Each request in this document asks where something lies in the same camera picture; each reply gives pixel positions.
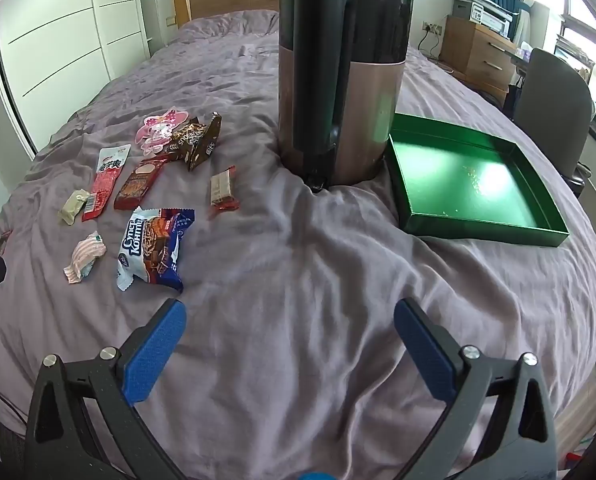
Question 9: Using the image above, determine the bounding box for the purple pillow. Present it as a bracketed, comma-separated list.
[180, 10, 281, 38]

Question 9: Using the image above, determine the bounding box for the window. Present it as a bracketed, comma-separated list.
[553, 0, 596, 81]

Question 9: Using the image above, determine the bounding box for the white cable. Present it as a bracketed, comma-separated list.
[418, 30, 459, 76]

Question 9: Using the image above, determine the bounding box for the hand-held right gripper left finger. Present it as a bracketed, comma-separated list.
[22, 297, 189, 480]

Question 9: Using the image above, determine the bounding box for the brown oat-print snack packet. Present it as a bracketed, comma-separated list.
[168, 119, 209, 162]

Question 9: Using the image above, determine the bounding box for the black and bronze electric kettle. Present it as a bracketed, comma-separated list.
[278, 0, 413, 195]

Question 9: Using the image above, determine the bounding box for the pink striped candy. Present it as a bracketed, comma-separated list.
[62, 231, 107, 286]

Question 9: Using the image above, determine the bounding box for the wooden dresser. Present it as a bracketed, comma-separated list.
[438, 16, 519, 106]

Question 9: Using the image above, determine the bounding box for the blue and white cookie packet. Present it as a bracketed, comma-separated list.
[116, 206, 196, 294]

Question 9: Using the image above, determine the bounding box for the grey printer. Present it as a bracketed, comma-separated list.
[452, 0, 521, 37]

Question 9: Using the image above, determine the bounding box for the white wardrobe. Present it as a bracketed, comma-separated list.
[0, 0, 151, 161]

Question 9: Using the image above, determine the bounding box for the small beige candy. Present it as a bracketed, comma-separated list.
[58, 189, 90, 225]

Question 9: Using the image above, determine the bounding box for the pink cartoon snack packet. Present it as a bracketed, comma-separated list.
[135, 108, 187, 153]

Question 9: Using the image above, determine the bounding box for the red-brown biscuit packet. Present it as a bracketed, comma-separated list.
[114, 156, 169, 211]

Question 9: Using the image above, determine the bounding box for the red wafer packet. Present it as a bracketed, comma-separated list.
[208, 165, 241, 220]

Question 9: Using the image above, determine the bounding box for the grey chair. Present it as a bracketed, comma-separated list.
[513, 48, 596, 198]

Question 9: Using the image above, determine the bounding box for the green cardboard box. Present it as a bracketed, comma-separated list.
[384, 113, 570, 248]

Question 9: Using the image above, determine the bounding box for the dark brown snack packet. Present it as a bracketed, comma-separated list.
[188, 112, 223, 172]

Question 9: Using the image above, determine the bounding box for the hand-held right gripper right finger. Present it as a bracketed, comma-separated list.
[393, 297, 559, 480]

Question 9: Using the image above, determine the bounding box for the long red and white packet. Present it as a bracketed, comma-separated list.
[82, 144, 132, 222]

